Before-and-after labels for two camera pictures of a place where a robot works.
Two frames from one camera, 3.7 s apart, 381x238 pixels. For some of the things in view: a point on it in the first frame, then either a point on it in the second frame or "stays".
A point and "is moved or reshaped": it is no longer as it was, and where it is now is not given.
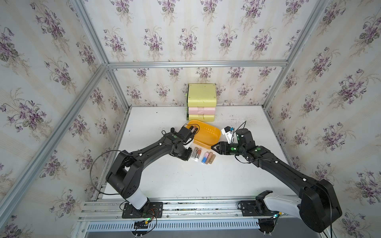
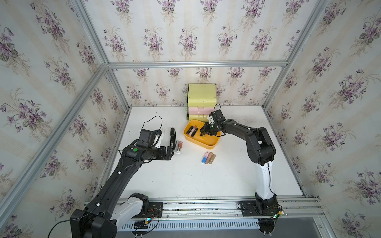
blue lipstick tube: x=204 y=158 stays
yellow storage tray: x=207 y=136 stays
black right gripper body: x=233 y=148 -> x=210 y=128
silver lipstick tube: x=194 y=152 is moved or reshaped
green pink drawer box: x=201 y=102 stays
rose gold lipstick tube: x=208 y=159 stays
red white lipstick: x=199 y=151 is moved or reshaped
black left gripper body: x=184 y=154 -> x=160 y=154
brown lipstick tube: x=212 y=158 stays
